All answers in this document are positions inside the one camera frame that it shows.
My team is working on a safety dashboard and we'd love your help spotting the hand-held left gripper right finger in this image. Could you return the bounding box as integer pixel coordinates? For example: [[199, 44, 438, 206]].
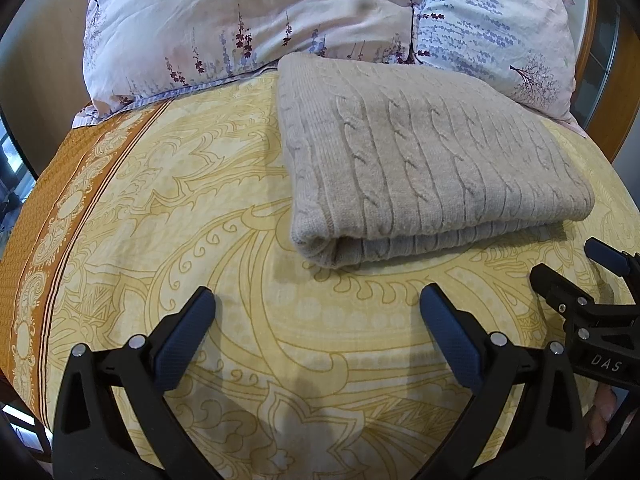
[[419, 283, 587, 480]]

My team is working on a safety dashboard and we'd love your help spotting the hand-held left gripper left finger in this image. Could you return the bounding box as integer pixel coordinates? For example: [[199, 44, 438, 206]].
[[52, 286, 221, 480]]

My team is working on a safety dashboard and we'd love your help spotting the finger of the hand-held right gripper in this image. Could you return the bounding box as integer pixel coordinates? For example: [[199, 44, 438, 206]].
[[530, 263, 606, 322], [584, 238, 640, 281]]

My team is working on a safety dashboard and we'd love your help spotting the beige cable-knit sweater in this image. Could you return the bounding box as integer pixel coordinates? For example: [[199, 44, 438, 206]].
[[277, 53, 596, 268]]

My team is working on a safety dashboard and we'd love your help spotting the person's right hand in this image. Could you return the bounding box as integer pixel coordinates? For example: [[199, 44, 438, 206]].
[[584, 385, 627, 450]]

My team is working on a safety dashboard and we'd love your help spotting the yellow orange patterned bed sheet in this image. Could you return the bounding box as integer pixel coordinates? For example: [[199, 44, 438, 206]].
[[0, 67, 631, 480]]

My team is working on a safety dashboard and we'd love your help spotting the wooden bed headboard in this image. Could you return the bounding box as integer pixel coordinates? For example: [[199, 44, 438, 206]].
[[542, 0, 640, 166]]

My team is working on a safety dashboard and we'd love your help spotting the floral pink white pillow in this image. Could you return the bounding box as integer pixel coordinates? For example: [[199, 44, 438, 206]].
[[72, 0, 591, 138]]

